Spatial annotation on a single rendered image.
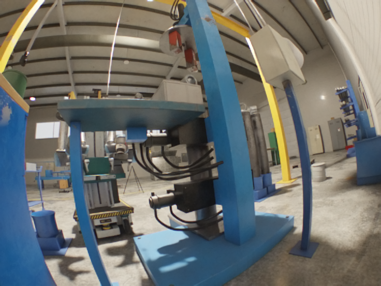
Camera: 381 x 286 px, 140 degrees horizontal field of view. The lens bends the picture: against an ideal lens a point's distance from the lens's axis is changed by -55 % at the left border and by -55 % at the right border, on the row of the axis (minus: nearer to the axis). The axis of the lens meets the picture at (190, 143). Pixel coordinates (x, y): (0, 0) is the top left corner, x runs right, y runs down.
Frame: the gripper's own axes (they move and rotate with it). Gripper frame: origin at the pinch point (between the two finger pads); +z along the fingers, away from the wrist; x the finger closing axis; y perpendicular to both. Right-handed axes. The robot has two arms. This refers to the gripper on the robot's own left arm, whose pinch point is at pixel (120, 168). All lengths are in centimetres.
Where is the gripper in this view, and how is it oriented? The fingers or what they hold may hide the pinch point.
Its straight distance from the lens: 134.3
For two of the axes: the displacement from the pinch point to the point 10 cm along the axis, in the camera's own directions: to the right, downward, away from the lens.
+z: 2.1, 8.3, -5.2
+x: 8.9, 0.6, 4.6
